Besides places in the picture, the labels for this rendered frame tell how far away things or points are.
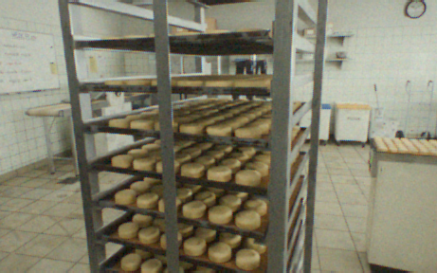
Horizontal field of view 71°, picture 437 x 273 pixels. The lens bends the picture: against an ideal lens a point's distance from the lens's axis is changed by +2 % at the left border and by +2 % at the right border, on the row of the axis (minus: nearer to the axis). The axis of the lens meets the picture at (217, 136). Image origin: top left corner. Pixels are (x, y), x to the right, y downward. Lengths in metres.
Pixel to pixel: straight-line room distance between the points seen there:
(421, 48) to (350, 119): 1.82
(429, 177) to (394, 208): 0.29
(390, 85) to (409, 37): 0.88
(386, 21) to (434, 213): 4.69
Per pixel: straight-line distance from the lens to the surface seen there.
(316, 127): 1.12
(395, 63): 6.62
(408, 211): 2.39
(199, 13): 1.24
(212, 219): 0.65
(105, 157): 0.79
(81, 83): 0.73
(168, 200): 0.65
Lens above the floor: 1.45
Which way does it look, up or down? 13 degrees down
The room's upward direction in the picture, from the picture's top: 1 degrees counter-clockwise
